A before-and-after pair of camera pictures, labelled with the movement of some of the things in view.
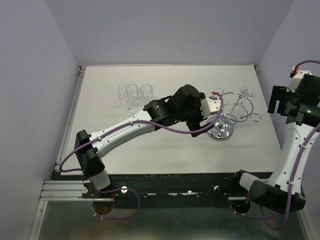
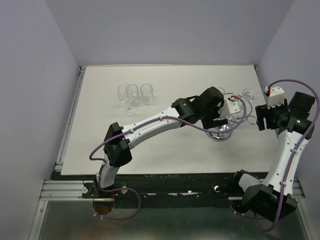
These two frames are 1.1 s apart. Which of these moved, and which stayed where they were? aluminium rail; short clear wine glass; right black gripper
Moved: right black gripper
Stayed: short clear wine glass; aluminium rail
